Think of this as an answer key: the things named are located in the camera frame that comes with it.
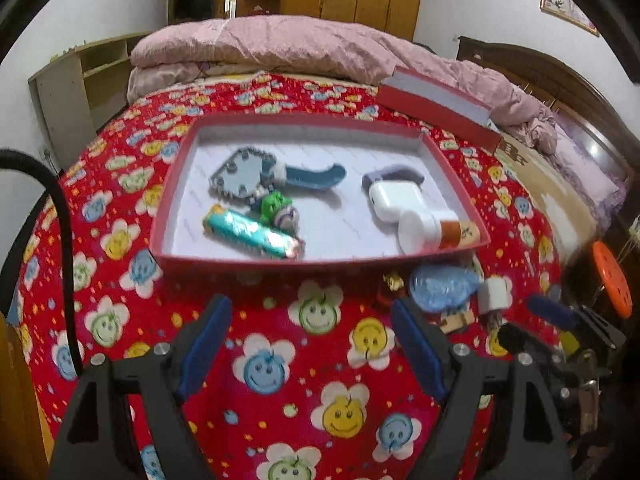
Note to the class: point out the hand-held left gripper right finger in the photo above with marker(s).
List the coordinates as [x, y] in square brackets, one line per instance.
[417, 350]

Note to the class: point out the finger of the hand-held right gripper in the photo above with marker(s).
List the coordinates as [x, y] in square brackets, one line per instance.
[550, 310]
[530, 345]

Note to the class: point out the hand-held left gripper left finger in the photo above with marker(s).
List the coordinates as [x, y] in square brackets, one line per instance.
[205, 345]

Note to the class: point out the white jar orange label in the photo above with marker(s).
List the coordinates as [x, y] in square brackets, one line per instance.
[425, 232]

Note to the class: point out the teal candy tube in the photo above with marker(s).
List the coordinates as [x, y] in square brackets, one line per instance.
[240, 227]

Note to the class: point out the red cardboard box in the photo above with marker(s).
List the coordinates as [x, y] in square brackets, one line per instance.
[325, 262]

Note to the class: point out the white earbud case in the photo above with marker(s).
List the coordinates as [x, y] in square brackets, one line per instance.
[395, 200]

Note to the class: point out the wooden block piece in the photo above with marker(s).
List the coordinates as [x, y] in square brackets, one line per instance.
[457, 321]

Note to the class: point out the white charger plug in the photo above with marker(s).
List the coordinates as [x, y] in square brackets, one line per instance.
[495, 295]

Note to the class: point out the orange plastic stool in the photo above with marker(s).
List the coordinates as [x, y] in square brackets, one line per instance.
[610, 275]

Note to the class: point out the gold wrapped candy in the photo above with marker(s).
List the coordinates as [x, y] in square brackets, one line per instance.
[394, 285]

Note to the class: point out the red smiley flower blanket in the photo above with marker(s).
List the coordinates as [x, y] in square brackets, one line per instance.
[300, 400]

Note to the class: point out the beige printed bedsheet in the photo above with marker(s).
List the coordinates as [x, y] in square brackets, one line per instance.
[540, 200]

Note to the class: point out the purple pillow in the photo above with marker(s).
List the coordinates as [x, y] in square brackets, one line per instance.
[585, 175]

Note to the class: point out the small green toy figure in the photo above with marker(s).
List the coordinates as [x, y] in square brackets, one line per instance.
[275, 207]

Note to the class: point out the brown wooden furniture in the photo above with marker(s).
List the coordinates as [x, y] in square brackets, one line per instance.
[20, 410]

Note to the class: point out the dark wooden headboard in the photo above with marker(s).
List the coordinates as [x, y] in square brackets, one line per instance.
[550, 80]

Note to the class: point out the red cardboard box lid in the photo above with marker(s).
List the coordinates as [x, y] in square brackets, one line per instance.
[435, 110]

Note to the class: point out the pale green wooden shelf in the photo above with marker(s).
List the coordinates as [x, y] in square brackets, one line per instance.
[65, 100]

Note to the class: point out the pink quilt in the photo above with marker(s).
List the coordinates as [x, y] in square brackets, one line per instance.
[300, 45]

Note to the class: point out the framed wall picture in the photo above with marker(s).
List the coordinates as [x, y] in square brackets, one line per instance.
[565, 5]

